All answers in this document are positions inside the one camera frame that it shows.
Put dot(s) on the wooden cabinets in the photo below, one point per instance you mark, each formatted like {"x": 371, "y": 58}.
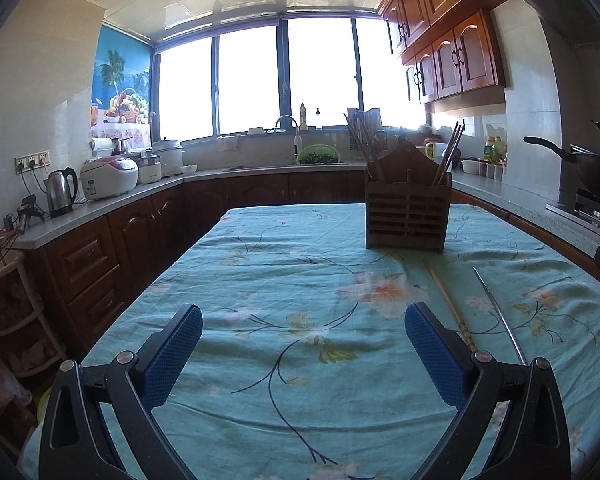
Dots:
{"x": 130, "y": 244}
{"x": 446, "y": 47}

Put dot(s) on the white red rice cooker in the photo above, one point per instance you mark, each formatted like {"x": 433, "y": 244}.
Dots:
{"x": 108, "y": 177}

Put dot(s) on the metal chopstick pair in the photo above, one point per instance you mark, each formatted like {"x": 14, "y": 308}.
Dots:
{"x": 510, "y": 333}

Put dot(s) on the small white cooker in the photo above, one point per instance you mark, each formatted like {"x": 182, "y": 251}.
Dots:
{"x": 149, "y": 168}

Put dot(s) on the sink faucet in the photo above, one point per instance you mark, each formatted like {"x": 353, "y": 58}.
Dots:
{"x": 285, "y": 123}

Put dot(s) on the teal floral tablecloth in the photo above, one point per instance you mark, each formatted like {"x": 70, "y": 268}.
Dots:
{"x": 304, "y": 370}

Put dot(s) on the steel electric kettle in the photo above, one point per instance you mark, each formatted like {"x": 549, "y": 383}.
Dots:
{"x": 61, "y": 187}

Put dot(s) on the yellow oil bottle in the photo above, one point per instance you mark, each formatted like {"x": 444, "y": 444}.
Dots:
{"x": 494, "y": 149}

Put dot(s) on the gas stove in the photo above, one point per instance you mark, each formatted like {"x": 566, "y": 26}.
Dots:
{"x": 585, "y": 210}

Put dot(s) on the dish rack with utensils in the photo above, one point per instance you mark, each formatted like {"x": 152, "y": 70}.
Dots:
{"x": 369, "y": 121}

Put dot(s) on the long wooden chopstick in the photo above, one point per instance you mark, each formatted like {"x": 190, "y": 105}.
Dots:
{"x": 364, "y": 143}

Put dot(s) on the white bowl on counter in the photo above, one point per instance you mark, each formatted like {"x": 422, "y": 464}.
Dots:
{"x": 471, "y": 166}

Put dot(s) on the wooden upper cabinets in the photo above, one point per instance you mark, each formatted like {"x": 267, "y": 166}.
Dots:
{"x": 446, "y": 47}

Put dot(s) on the black wok with handle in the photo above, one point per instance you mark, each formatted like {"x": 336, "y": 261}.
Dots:
{"x": 587, "y": 163}

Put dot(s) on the tropical fruit poster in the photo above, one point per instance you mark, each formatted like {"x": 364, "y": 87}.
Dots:
{"x": 120, "y": 101}

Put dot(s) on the wooden lower cabinets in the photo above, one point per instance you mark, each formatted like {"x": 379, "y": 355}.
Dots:
{"x": 130, "y": 244}

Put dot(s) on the wooden utensil holder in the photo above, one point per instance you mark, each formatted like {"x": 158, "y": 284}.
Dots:
{"x": 407, "y": 201}

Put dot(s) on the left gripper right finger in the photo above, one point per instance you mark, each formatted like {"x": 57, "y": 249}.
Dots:
{"x": 533, "y": 441}

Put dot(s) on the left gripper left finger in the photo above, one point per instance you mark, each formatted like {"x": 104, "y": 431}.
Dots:
{"x": 76, "y": 442}

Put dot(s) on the green colander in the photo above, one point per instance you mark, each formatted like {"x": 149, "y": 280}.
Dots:
{"x": 319, "y": 154}

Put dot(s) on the wall power outlet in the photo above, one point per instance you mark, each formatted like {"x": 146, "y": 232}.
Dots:
{"x": 40, "y": 159}

